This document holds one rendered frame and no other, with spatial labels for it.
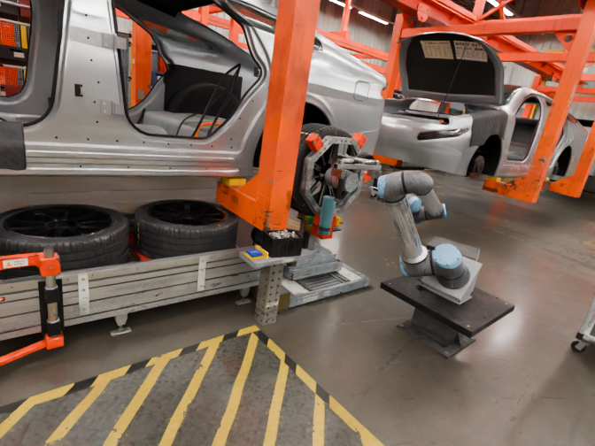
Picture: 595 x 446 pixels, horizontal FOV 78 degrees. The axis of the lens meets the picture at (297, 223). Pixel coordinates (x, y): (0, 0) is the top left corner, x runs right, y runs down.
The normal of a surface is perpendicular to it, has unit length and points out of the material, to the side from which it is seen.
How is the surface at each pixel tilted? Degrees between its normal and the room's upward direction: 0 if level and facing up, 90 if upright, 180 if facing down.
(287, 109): 90
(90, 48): 88
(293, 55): 90
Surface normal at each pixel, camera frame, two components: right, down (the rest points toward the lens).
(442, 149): -0.30, 0.25
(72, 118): 0.61, 0.35
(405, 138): -0.72, 0.07
